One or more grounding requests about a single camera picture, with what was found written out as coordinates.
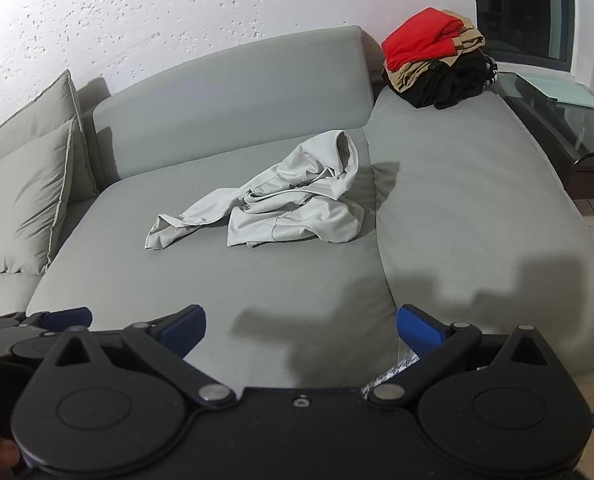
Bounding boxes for light grey hoodie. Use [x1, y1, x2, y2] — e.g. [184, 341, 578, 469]
[144, 130, 365, 251]

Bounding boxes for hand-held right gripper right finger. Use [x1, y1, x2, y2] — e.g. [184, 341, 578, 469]
[367, 304, 564, 407]

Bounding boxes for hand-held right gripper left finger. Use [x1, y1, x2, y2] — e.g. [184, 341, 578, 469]
[40, 304, 238, 407]

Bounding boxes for tan folded garment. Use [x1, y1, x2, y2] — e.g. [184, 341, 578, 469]
[382, 8, 485, 93]

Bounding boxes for glass side table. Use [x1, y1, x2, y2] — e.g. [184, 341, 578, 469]
[492, 67, 594, 198]

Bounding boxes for pale green book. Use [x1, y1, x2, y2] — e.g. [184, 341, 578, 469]
[514, 71, 594, 110]

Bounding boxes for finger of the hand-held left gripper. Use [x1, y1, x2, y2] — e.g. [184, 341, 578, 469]
[4, 306, 94, 337]

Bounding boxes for dark window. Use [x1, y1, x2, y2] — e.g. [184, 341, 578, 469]
[472, 0, 590, 76]

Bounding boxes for grey piped cushion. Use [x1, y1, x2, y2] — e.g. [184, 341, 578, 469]
[0, 119, 75, 276]
[0, 70, 100, 201]

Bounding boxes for grey sofa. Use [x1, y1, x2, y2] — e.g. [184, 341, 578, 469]
[0, 25, 594, 391]

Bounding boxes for red folded garment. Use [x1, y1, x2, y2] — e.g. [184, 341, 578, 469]
[381, 7, 465, 71]

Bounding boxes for patterned blue white cloth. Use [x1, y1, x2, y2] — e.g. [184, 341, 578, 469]
[374, 352, 420, 388]

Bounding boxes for striped black white garment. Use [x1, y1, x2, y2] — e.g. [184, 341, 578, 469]
[482, 52, 500, 86]

